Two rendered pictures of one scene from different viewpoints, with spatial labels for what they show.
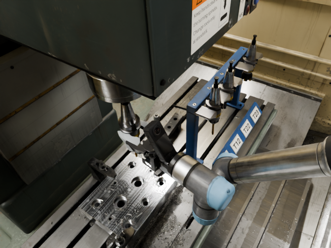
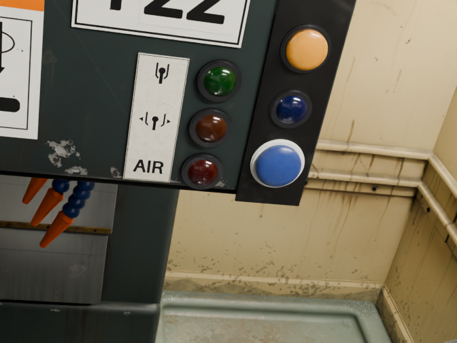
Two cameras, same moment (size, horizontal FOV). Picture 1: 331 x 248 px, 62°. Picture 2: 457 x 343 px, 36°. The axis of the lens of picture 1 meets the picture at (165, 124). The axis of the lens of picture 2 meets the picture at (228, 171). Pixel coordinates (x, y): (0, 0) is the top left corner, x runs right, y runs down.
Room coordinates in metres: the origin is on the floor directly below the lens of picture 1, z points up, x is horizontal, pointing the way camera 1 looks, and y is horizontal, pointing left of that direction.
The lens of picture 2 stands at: (0.35, -0.47, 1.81)
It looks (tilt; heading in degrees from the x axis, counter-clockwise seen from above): 29 degrees down; 40
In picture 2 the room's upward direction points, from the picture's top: 12 degrees clockwise
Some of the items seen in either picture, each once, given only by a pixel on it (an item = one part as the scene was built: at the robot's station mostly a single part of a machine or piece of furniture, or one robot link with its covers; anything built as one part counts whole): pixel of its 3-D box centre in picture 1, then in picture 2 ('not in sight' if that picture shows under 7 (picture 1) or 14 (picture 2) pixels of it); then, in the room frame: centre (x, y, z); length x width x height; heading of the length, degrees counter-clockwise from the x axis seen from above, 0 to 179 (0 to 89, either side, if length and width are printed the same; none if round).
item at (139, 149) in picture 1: (140, 145); not in sight; (0.50, 0.07, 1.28); 0.09 x 0.05 x 0.02; 59
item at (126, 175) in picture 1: (130, 195); not in sight; (0.53, 0.15, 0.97); 0.29 x 0.23 x 0.05; 143
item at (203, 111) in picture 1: (206, 113); not in sight; (0.69, -0.15, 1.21); 0.07 x 0.05 x 0.01; 53
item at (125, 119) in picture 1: (127, 111); not in sight; (0.57, 0.11, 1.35); 0.04 x 0.04 x 0.07
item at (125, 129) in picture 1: (129, 123); not in sight; (0.57, 0.10, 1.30); 0.06 x 0.06 x 0.03
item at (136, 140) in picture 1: (129, 143); not in sight; (0.53, 0.11, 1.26); 0.09 x 0.03 x 0.06; 59
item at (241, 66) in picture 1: (245, 67); not in sight; (0.95, -0.34, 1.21); 0.07 x 0.05 x 0.01; 53
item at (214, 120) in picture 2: not in sight; (211, 128); (0.64, -0.21, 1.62); 0.02 x 0.01 x 0.02; 143
